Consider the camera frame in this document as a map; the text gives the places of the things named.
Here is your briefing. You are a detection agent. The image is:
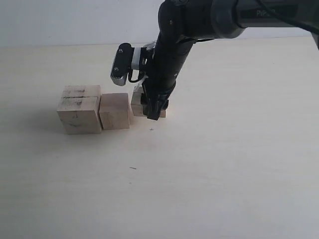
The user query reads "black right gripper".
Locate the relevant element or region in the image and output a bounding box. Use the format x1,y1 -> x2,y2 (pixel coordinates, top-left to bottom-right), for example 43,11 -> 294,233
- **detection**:
142,33 -> 193,120

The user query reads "smallest wooden cube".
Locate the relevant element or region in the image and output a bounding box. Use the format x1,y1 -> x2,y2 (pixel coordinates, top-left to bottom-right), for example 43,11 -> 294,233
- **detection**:
159,109 -> 166,118

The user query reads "second largest wooden cube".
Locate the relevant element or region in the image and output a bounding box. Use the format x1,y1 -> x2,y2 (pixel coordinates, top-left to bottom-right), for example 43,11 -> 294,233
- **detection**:
99,93 -> 130,130

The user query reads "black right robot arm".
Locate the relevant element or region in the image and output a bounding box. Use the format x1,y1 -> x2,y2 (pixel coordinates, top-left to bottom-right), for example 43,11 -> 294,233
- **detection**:
141,0 -> 319,120

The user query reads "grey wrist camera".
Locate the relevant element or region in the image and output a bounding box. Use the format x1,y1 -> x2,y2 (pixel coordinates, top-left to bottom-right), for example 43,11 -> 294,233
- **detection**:
110,43 -> 142,86

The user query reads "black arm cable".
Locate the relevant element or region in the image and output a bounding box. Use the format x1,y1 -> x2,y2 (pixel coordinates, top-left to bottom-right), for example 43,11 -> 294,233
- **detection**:
127,0 -> 319,83

